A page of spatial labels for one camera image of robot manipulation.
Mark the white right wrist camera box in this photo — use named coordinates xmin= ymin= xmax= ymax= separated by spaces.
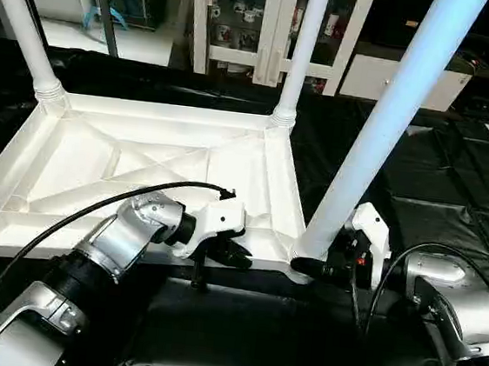
xmin=338 ymin=200 xmax=397 ymax=291

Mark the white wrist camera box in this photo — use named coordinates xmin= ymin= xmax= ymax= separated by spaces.
xmin=170 ymin=190 xmax=251 ymax=268
xmin=338 ymin=200 xmax=397 ymax=291

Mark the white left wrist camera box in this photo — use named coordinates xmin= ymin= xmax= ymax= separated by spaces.
xmin=170 ymin=190 xmax=251 ymax=268

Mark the white plastic table top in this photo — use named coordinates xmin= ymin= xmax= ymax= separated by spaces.
xmin=0 ymin=83 xmax=331 ymax=304

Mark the white drawer unit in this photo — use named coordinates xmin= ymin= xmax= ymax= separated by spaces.
xmin=336 ymin=51 xmax=473 ymax=115

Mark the white glass door cabinet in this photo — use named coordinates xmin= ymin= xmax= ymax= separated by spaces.
xmin=183 ymin=0 xmax=378 ymax=100

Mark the black table mat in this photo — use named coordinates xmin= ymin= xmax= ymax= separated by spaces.
xmin=0 ymin=35 xmax=489 ymax=366

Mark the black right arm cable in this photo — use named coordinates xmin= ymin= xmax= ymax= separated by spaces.
xmin=340 ymin=234 xmax=489 ymax=351

